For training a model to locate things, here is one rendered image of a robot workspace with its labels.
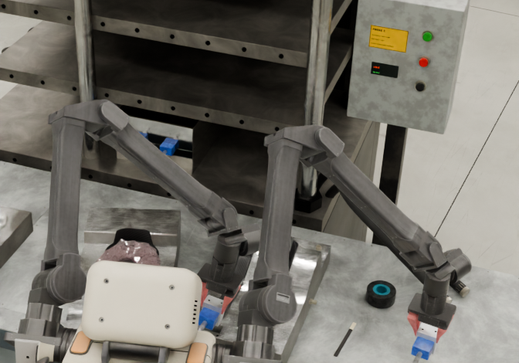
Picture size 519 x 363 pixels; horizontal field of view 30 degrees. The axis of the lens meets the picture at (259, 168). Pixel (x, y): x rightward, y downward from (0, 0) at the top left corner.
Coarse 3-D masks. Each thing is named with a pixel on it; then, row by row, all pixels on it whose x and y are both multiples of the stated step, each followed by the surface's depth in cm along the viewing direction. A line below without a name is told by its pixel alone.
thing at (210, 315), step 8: (208, 296) 238; (208, 304) 235; (216, 304) 235; (200, 312) 233; (208, 312) 234; (216, 312) 235; (200, 320) 232; (208, 320) 232; (216, 320) 234; (200, 328) 229; (208, 328) 233
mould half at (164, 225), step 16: (96, 208) 278; (112, 208) 279; (96, 224) 272; (112, 224) 272; (128, 224) 273; (144, 224) 273; (160, 224) 273; (176, 224) 273; (96, 240) 270; (112, 240) 270; (160, 240) 270; (176, 240) 270; (96, 256) 265; (160, 256) 267; (176, 256) 269; (80, 304) 251; (80, 320) 247
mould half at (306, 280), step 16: (304, 240) 278; (256, 256) 260; (304, 256) 259; (320, 256) 261; (304, 272) 256; (320, 272) 267; (304, 288) 254; (304, 304) 253; (224, 320) 244; (304, 320) 258; (224, 336) 239; (288, 336) 240; (288, 352) 244
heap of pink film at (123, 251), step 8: (120, 240) 268; (112, 248) 266; (120, 248) 264; (128, 248) 265; (136, 248) 266; (144, 248) 266; (152, 248) 267; (104, 256) 262; (112, 256) 263; (120, 256) 263; (128, 256) 263; (136, 256) 263; (144, 256) 262; (152, 256) 261; (152, 264) 256; (160, 264) 261
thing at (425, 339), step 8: (424, 328) 234; (432, 328) 234; (416, 336) 234; (424, 336) 233; (432, 336) 232; (416, 344) 231; (424, 344) 231; (432, 344) 232; (416, 352) 231; (424, 352) 230; (432, 352) 234; (416, 360) 228
